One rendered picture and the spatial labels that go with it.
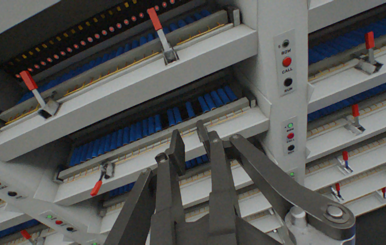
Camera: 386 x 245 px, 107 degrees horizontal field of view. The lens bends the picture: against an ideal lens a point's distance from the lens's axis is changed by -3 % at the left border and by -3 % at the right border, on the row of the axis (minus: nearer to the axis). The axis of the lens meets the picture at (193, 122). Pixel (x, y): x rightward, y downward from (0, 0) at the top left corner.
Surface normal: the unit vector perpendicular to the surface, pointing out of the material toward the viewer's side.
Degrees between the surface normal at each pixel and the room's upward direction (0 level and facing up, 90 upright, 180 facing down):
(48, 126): 109
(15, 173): 90
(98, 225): 90
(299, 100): 90
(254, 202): 19
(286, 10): 90
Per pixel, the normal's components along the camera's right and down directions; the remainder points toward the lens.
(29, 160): 0.93, -0.37
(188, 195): -0.29, -0.60
